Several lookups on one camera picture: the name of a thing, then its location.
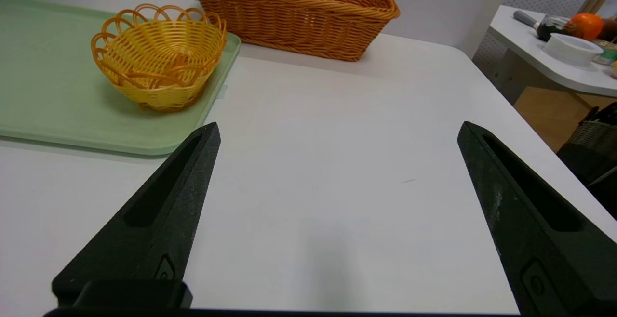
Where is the small black object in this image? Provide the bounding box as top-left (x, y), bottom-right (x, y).
top-left (513, 10), bottom-right (577, 42)

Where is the brown round object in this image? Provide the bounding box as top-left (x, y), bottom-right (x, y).
top-left (601, 17), bottom-right (617, 42)

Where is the light green plastic tray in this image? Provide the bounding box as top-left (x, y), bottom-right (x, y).
top-left (0, 0), bottom-right (242, 157)

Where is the orange wicker basket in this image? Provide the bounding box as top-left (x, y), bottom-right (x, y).
top-left (181, 0), bottom-right (401, 63)

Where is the small oval woven basket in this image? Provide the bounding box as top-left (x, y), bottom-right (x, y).
top-left (90, 3), bottom-right (228, 112)

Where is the white shallow bowl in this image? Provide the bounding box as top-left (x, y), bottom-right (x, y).
top-left (543, 33), bottom-right (604, 67)

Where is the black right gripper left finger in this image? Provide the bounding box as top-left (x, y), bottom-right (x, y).
top-left (51, 122), bottom-right (222, 308)

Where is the orange fruit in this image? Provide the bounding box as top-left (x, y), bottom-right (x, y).
top-left (569, 13), bottom-right (604, 42)

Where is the white side table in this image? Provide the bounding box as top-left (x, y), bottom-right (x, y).
top-left (489, 5), bottom-right (617, 98)

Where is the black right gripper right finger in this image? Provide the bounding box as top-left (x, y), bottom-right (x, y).
top-left (457, 121), bottom-right (617, 315)

